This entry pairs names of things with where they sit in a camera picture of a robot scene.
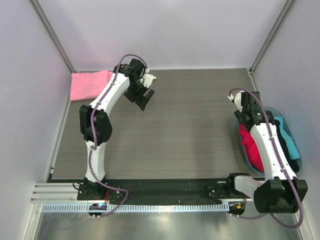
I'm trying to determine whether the red t shirt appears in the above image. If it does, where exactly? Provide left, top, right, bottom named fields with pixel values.
left=238, top=123, right=264, bottom=173

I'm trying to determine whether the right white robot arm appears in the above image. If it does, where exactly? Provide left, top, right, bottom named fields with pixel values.
left=223, top=89, right=308, bottom=214

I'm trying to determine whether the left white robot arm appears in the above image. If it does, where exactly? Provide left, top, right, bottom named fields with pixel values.
left=77, top=54, right=156, bottom=200

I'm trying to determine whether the blue plastic basket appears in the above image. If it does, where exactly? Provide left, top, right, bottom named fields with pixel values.
left=236, top=107, right=302, bottom=176

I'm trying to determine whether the folded pink t shirt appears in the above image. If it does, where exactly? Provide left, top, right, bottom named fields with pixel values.
left=69, top=70, right=113, bottom=102

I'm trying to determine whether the turquoise t shirt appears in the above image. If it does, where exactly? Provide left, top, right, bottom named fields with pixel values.
left=274, top=116, right=300, bottom=160

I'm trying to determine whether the black t shirt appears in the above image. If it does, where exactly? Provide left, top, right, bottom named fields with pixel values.
left=276, top=124, right=300, bottom=173

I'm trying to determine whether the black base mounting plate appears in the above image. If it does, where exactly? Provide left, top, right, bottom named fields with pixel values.
left=74, top=177, right=249, bottom=206

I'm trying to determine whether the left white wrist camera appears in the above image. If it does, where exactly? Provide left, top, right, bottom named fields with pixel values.
left=141, top=73, right=157, bottom=89

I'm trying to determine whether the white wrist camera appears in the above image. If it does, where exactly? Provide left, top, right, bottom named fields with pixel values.
left=228, top=90, right=244, bottom=112
left=141, top=73, right=157, bottom=89

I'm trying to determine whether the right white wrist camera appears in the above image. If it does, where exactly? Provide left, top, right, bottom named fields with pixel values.
left=228, top=90, right=244, bottom=112

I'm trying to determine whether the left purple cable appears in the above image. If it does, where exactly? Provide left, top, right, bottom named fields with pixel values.
left=57, top=53, right=151, bottom=230

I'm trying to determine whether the slotted cable duct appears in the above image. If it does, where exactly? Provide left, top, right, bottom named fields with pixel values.
left=42, top=202, right=230, bottom=213

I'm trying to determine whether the aluminium frame rail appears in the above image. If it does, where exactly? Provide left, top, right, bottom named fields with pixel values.
left=30, top=183, right=78, bottom=203

